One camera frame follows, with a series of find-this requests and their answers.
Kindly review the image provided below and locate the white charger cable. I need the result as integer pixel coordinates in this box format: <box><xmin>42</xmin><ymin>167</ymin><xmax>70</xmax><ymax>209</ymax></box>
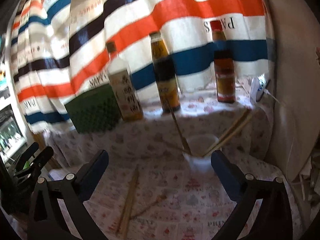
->
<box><xmin>262</xmin><ymin>88</ymin><xmax>284</xmax><ymax>107</ymax></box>

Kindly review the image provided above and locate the translucent plastic cup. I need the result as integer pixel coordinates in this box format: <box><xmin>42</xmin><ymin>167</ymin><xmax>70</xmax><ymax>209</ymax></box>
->
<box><xmin>183</xmin><ymin>134</ymin><xmax>219</xmax><ymax>174</ymax></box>

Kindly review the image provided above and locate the white power adapter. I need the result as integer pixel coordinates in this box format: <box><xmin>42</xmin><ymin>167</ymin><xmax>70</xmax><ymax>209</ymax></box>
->
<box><xmin>250</xmin><ymin>73</ymin><xmax>270</xmax><ymax>103</ymax></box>

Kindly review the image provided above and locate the chopstick in cup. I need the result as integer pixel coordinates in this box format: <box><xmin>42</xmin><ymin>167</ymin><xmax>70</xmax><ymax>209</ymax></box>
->
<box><xmin>203</xmin><ymin>107</ymin><xmax>251</xmax><ymax>157</ymax></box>
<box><xmin>207</xmin><ymin>112</ymin><xmax>254</xmax><ymax>156</ymax></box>

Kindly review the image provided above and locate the wooden utensil in cup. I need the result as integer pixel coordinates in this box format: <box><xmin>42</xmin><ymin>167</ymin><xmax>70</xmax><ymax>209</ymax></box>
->
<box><xmin>170</xmin><ymin>108</ymin><xmax>191</xmax><ymax>155</ymax></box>

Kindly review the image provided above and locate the clear cooking wine bottle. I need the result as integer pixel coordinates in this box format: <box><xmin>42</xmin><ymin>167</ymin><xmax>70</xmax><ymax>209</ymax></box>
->
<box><xmin>106</xmin><ymin>41</ymin><xmax>143</xmax><ymax>121</ymax></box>

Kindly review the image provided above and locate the white refrigerator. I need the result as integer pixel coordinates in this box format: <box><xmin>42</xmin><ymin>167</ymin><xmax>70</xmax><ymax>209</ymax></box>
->
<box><xmin>267</xmin><ymin>0</ymin><xmax>319</xmax><ymax>181</ymax></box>

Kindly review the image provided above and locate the green checkered box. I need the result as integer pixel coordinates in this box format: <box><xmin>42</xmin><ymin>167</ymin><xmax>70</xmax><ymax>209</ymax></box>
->
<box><xmin>65</xmin><ymin>84</ymin><xmax>121</xmax><ymax>134</ymax></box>

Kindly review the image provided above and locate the floral tablecloth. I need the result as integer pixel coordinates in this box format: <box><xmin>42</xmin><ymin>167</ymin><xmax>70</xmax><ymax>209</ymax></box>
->
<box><xmin>44</xmin><ymin>87</ymin><xmax>303</xmax><ymax>239</ymax></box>

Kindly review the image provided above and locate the wooden spoon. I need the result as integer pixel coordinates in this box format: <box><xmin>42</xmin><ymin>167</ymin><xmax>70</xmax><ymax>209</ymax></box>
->
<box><xmin>130</xmin><ymin>194</ymin><xmax>170</xmax><ymax>219</ymax></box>

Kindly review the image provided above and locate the dark soy sauce bottle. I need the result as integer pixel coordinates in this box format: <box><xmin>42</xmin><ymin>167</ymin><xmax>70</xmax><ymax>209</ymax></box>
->
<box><xmin>149</xmin><ymin>31</ymin><xmax>181</xmax><ymax>113</ymax></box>

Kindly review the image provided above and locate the red capped sauce bottle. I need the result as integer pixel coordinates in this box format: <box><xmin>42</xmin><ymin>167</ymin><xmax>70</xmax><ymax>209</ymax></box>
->
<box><xmin>210</xmin><ymin>20</ymin><xmax>236</xmax><ymax>103</ymax></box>

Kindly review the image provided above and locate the striped curtain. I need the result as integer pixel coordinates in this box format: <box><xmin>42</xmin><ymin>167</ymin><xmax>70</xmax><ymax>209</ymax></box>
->
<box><xmin>10</xmin><ymin>0</ymin><xmax>275</xmax><ymax>133</ymax></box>

